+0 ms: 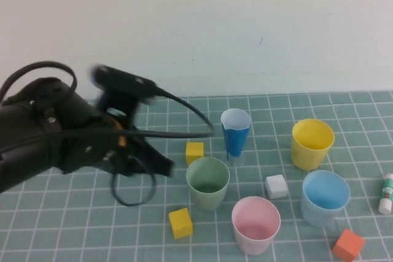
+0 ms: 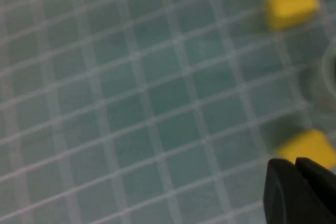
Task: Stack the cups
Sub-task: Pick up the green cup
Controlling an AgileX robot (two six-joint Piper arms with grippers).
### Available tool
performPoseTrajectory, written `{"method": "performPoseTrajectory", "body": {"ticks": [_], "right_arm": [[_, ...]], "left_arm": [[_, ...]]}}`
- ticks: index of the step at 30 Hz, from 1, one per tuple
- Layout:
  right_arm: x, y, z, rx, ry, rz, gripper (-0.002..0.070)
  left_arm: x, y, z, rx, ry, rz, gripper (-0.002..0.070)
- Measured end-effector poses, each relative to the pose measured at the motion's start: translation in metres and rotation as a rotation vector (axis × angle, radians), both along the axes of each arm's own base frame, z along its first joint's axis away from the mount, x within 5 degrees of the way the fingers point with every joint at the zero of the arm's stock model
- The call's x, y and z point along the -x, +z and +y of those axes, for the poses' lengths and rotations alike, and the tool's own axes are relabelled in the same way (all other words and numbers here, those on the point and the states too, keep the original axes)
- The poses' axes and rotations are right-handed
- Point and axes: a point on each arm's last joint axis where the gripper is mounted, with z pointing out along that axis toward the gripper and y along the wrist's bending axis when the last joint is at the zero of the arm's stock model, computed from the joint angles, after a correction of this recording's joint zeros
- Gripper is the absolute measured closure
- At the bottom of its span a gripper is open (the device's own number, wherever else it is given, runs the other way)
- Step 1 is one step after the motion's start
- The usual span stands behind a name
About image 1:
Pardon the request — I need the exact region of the light blue plastic cup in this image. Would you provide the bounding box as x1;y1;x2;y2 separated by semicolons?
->
300;169;351;228

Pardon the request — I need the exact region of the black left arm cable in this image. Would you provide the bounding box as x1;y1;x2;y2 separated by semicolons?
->
0;60;78;104

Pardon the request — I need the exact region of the yellow foam cube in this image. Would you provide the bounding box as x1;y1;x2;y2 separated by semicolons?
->
168;207;194;240
185;142;205;166

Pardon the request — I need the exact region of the thin black left gripper cable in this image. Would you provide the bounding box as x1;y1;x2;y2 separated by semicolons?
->
109;156;157;207

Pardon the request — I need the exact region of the white foam cube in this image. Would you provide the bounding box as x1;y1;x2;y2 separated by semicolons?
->
265;174;289;200

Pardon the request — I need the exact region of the black left camera cable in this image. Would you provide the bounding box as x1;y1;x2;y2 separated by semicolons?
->
0;88;216;156

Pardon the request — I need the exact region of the green checkered tablecloth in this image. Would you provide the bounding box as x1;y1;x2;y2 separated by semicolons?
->
0;90;393;262

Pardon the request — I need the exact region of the white green glue stick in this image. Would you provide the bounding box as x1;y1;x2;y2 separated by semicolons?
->
378;172;393;215

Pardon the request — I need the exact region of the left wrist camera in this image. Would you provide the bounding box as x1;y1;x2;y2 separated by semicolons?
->
90;64;160;106

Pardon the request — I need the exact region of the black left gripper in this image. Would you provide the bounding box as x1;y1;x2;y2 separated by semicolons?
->
60;107;176;179

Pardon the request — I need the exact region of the blue paper cone cup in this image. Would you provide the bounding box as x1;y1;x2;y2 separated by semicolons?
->
220;108;252;161

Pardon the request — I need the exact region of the clear plastic cone stand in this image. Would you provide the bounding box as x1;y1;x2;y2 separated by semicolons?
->
227;151;247;166

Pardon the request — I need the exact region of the pink plastic cup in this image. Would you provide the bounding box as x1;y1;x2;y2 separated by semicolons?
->
231;196;282;256

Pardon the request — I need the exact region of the green plastic cup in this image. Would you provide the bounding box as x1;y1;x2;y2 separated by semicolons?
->
185;156;231;213

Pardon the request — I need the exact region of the yellow plastic cup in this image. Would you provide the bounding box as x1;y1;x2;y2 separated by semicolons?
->
291;118;335;171

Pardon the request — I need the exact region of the orange foam cube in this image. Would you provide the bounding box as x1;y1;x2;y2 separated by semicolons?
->
331;228;366;262

